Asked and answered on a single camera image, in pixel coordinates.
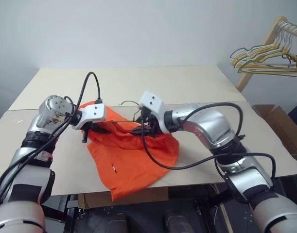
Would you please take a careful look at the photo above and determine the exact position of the orange cloth garment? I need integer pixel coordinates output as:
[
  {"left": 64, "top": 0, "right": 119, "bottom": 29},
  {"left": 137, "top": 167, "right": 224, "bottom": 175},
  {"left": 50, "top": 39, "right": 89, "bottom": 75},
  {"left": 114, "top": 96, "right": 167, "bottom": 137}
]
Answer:
[{"left": 77, "top": 101, "right": 180, "bottom": 202}]

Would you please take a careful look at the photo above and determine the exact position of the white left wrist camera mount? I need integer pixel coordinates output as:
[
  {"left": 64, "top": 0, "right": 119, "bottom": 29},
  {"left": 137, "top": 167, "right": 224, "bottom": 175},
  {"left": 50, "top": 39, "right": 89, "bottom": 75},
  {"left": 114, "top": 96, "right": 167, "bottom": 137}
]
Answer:
[{"left": 70, "top": 103, "right": 106, "bottom": 130}]

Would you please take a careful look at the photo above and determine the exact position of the dark rounded shape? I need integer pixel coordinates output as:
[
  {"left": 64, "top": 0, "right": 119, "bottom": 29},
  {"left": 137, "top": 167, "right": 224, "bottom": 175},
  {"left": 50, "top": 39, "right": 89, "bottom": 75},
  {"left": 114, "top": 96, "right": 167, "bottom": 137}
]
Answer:
[
  {"left": 103, "top": 212, "right": 128, "bottom": 233},
  {"left": 162, "top": 209, "right": 191, "bottom": 233}
]

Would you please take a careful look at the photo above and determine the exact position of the black metal table frame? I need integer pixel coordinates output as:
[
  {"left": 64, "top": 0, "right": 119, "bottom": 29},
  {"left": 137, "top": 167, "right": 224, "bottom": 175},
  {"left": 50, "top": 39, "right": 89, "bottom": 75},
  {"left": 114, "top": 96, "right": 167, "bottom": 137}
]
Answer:
[{"left": 41, "top": 186, "right": 236, "bottom": 233}]

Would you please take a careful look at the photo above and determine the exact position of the bunch of hangers on rack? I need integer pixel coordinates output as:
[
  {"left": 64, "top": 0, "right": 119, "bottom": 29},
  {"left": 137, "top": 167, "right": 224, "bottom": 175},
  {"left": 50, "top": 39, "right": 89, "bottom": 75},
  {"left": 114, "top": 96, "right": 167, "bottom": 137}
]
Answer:
[{"left": 237, "top": 23, "right": 297, "bottom": 78}]

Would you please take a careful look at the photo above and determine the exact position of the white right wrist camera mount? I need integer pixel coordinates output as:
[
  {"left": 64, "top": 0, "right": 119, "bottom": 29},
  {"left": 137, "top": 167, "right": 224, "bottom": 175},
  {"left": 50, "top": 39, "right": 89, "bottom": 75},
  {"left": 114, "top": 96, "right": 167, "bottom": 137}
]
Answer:
[{"left": 138, "top": 90, "right": 166, "bottom": 120}]

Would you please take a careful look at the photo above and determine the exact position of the wooden clothes rack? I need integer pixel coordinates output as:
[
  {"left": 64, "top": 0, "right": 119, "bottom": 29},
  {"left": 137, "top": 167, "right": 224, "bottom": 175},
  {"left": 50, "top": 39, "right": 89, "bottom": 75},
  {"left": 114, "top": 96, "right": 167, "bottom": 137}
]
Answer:
[{"left": 235, "top": 16, "right": 297, "bottom": 93}]

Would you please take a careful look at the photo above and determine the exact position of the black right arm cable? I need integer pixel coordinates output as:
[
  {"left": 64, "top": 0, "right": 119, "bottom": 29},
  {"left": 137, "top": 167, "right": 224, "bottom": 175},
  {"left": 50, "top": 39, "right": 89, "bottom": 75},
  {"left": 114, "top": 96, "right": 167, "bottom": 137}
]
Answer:
[{"left": 141, "top": 101, "right": 278, "bottom": 203}]

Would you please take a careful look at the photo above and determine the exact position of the open brown cardboard box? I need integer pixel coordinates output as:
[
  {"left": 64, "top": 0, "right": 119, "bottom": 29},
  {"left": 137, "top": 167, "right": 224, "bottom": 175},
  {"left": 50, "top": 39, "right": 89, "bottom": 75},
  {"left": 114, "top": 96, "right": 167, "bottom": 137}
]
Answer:
[{"left": 252, "top": 103, "right": 297, "bottom": 156}]

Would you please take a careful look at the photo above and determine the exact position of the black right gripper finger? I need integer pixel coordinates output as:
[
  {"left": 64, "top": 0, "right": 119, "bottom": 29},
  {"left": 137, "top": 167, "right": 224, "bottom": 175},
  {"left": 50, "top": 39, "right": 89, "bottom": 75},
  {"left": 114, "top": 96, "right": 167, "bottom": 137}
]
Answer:
[
  {"left": 134, "top": 110, "right": 147, "bottom": 127},
  {"left": 129, "top": 128, "right": 152, "bottom": 137}
]

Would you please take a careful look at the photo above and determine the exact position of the olive wire clothes hanger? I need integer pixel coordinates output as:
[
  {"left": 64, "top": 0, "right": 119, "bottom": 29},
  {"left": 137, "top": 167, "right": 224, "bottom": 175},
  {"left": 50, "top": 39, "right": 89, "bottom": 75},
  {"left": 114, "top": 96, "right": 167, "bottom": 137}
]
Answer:
[{"left": 108, "top": 100, "right": 145, "bottom": 125}]

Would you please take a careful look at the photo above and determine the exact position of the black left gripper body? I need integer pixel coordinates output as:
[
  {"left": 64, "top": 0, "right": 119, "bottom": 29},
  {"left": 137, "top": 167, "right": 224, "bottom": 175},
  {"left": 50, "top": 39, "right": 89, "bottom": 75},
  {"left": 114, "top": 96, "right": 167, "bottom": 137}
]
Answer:
[{"left": 81, "top": 121, "right": 98, "bottom": 144}]

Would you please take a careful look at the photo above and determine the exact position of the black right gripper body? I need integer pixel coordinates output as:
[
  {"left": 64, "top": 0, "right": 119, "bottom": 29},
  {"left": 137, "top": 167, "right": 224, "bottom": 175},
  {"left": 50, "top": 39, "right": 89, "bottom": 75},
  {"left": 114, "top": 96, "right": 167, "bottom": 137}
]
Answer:
[{"left": 137, "top": 106, "right": 164, "bottom": 138}]

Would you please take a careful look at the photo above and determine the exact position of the thin beige cord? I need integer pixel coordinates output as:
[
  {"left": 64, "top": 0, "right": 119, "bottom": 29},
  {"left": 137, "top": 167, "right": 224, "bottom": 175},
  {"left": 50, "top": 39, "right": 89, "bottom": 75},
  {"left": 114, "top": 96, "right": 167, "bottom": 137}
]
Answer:
[{"left": 218, "top": 203, "right": 233, "bottom": 233}]

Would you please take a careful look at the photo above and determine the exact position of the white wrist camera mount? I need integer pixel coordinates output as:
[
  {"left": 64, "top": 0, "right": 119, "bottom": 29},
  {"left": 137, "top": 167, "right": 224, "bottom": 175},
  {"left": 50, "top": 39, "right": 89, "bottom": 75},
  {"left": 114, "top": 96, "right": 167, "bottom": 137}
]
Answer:
[
  {"left": 70, "top": 103, "right": 106, "bottom": 130},
  {"left": 138, "top": 90, "right": 166, "bottom": 120}
]

